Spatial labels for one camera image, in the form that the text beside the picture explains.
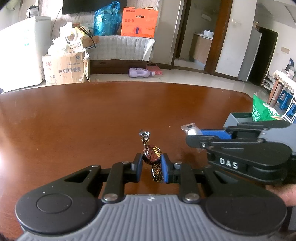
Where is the lace tablecloth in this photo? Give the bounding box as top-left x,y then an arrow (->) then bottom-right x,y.
272,70 -> 296,90

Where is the green snack bag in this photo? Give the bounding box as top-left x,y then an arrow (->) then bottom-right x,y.
252,93 -> 284,122

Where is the brown foil candy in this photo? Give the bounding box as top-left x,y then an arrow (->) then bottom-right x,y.
139,129 -> 165,183

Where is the dark container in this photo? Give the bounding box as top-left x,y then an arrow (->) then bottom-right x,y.
25,6 -> 38,17

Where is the purple plastic bottle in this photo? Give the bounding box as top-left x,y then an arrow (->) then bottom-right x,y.
129,68 -> 155,78

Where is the wooden kitchen cabinet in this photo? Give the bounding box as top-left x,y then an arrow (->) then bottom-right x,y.
191,34 -> 213,65

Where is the black television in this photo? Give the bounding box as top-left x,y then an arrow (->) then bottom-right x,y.
61,0 -> 127,15

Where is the person's right hand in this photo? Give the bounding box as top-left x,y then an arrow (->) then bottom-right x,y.
266,184 -> 296,207

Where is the silver refrigerator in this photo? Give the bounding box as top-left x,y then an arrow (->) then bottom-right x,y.
238,27 -> 263,82

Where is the brown television cabinet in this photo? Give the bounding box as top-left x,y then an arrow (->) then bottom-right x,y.
89,59 -> 148,75

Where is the orange carton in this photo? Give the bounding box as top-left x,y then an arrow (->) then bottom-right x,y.
121,7 -> 159,39

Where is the grey shallow box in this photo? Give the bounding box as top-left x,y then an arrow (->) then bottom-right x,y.
223,112 -> 289,130

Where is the pale tape roll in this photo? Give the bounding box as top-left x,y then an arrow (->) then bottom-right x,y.
65,28 -> 82,44

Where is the shoe rack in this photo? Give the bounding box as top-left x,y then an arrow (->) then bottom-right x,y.
262,72 -> 275,90

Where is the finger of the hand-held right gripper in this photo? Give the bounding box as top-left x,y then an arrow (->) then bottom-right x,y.
186,135 -> 267,152
201,120 -> 291,140

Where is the white plastic bag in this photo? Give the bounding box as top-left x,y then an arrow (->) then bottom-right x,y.
47,22 -> 81,56

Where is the blue plastic stool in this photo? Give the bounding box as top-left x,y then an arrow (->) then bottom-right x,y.
276,89 -> 295,110

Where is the large cardboard box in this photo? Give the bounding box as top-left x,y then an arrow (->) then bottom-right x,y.
42,51 -> 90,86

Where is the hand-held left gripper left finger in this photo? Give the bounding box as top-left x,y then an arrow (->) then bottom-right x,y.
50,153 -> 144,204

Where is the pink flat pad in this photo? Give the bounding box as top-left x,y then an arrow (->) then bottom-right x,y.
146,64 -> 164,76

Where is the blue plastic bag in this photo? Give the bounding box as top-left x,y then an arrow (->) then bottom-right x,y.
93,1 -> 122,36

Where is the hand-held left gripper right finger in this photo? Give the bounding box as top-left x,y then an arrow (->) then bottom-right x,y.
161,153 -> 234,205

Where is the wooden dining table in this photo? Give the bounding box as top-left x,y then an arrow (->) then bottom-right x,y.
267,70 -> 296,105

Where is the white chest freezer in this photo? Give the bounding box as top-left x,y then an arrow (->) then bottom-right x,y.
0,16 -> 52,94

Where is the small clear candy packet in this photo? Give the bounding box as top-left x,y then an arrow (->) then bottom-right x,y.
180,124 -> 203,136

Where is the small cardboard box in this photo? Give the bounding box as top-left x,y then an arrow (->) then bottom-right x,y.
68,35 -> 100,52

